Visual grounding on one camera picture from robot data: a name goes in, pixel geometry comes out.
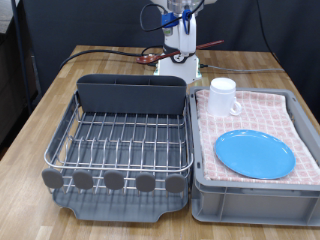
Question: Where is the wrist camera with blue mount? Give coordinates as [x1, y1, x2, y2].
[160, 11, 184, 37]

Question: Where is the black cable on table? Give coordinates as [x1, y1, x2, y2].
[59, 44, 165, 72]

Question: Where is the grey plastic crate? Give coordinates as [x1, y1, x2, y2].
[188, 85, 320, 228]

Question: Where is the red-brown wooden spoon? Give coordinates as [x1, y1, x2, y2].
[135, 39, 225, 65]

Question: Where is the grey oval rack pad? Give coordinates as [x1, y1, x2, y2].
[41, 167, 65, 189]
[72, 169, 95, 190]
[164, 173, 187, 194]
[134, 171, 156, 193]
[103, 170, 125, 191]

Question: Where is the black backdrop curtain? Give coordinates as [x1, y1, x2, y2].
[21, 0, 320, 121]

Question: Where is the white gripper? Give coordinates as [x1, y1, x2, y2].
[179, 10, 198, 56]

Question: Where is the blue cable clip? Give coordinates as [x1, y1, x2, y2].
[181, 8, 193, 35]

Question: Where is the dark cabinet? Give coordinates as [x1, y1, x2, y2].
[0, 31, 43, 148]

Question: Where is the white mug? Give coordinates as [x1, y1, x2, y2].
[207, 77, 243, 118]

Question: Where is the thin black hanging cable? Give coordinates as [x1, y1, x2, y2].
[255, 0, 291, 76]

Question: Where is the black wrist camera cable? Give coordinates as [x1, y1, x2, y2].
[139, 0, 206, 34]

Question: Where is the blue plastic plate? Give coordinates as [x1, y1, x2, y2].
[214, 129, 297, 180]

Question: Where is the dark grey cutlery holder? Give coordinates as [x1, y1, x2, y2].
[76, 73, 188, 115]

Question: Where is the grey plastic drain tray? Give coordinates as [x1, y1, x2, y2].
[51, 91, 192, 223]

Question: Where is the pink checkered towel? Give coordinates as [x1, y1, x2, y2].
[194, 89, 320, 186]

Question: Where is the metal wire dish rack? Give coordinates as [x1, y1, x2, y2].
[43, 89, 195, 196]

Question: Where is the grey cable on table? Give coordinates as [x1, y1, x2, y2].
[199, 63, 284, 73]

